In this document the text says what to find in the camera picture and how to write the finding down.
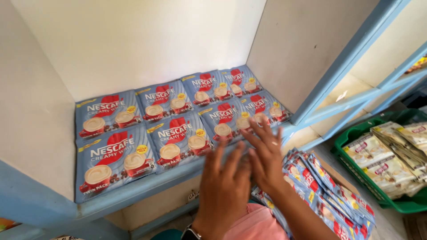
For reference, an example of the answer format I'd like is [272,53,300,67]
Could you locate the bundle of blue coffee sachets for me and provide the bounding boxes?
[251,148,377,240]

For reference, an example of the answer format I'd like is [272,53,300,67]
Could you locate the white shelf with blue trim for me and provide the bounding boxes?
[0,0,427,240]

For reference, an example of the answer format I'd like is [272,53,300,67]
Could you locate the black wristwatch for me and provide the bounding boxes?
[180,224,203,240]

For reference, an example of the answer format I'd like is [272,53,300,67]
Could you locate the flat-laid blue coffee sachets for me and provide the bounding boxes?
[75,65,293,204]

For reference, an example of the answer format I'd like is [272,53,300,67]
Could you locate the heap of beige coffee sachets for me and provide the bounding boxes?
[342,121,427,200]

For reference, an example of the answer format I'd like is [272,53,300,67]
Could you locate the brown cardboard box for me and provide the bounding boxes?
[311,152,379,240]

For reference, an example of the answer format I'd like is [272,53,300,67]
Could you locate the green plastic crate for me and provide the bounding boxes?
[330,108,427,214]

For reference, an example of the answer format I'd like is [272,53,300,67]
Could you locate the person's right hand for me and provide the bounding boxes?
[240,117,291,198]

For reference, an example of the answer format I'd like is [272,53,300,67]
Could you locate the colourful packets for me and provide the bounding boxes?
[404,55,427,74]

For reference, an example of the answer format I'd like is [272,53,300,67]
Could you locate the person's pink shirt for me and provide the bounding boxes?
[223,203,291,240]

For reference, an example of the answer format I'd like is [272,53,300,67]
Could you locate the person's left hand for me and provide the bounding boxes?
[192,141,252,234]

